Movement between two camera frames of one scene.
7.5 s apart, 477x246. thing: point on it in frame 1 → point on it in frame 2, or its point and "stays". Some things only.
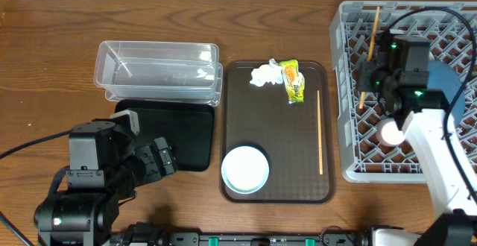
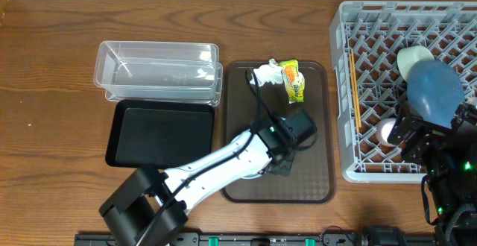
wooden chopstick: (321, 165) → (357, 101)
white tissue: (271, 72) stays
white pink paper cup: (387, 133) stays
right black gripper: (364, 82) → (429, 134)
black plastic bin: (188, 128) stays
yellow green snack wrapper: (294, 80) stays
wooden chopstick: (370, 52) → (355, 92)
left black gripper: (156, 171) → (286, 172)
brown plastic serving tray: (295, 138) stays
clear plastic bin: (159, 71) stays
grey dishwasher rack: (451, 27) stays
